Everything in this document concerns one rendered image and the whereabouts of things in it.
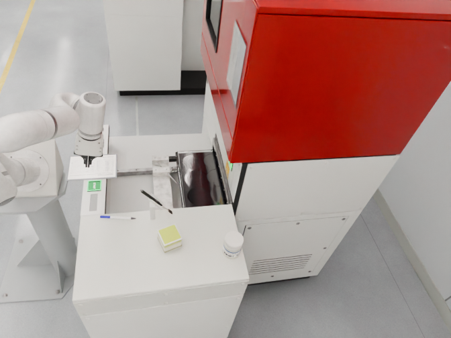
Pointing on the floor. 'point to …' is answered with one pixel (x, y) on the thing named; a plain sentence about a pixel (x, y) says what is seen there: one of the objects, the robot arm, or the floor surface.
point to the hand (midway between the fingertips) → (87, 161)
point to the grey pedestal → (40, 251)
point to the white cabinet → (168, 320)
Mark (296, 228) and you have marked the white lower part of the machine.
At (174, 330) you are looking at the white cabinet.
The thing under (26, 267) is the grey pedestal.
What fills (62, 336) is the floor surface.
